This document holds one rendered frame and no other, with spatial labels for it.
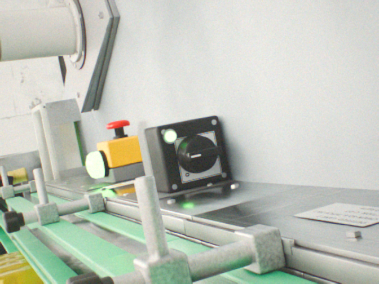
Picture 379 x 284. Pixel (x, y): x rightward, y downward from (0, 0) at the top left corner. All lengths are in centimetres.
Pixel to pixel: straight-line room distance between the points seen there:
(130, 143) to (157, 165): 27
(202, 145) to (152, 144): 6
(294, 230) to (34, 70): 474
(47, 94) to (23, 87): 19
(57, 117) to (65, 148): 8
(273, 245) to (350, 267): 6
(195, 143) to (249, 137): 6
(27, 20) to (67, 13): 8
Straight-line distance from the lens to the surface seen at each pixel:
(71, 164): 144
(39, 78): 507
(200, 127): 69
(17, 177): 154
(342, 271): 33
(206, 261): 35
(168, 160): 68
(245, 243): 37
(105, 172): 97
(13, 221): 78
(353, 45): 49
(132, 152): 96
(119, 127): 98
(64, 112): 144
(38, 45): 117
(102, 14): 105
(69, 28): 118
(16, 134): 501
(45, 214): 79
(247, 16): 62
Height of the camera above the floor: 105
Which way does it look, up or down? 22 degrees down
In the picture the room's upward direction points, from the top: 102 degrees counter-clockwise
